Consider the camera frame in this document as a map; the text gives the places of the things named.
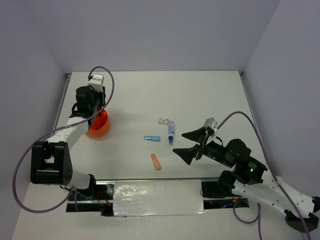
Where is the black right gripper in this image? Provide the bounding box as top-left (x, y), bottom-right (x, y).
top-left (171, 126), bottom-right (234, 167)

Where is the blue glue bottle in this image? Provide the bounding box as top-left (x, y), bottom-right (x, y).
top-left (168, 121), bottom-right (175, 145)

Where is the light blue correction tape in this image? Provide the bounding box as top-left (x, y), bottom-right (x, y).
top-left (143, 135), bottom-right (161, 142)

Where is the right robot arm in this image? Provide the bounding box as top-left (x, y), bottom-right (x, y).
top-left (173, 127), bottom-right (320, 233)

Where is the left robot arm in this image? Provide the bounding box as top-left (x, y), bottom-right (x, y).
top-left (30, 85), bottom-right (106, 200)

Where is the orange round pen holder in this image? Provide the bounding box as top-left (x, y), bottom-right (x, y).
top-left (86, 110), bottom-right (111, 138)

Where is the small white eraser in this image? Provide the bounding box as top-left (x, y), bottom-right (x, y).
top-left (158, 117), bottom-right (169, 125)

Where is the salmon pink eraser stick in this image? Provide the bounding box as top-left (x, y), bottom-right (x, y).
top-left (150, 153), bottom-right (162, 171)

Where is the silver foil covered plate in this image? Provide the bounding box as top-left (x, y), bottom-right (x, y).
top-left (113, 179), bottom-right (205, 217)

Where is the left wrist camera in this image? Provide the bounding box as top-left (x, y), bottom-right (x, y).
top-left (88, 74), bottom-right (104, 93)

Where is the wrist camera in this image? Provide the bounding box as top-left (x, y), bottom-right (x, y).
top-left (88, 74), bottom-right (104, 93)
top-left (203, 117), bottom-right (218, 138)

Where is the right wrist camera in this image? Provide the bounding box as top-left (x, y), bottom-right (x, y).
top-left (203, 117), bottom-right (218, 138)

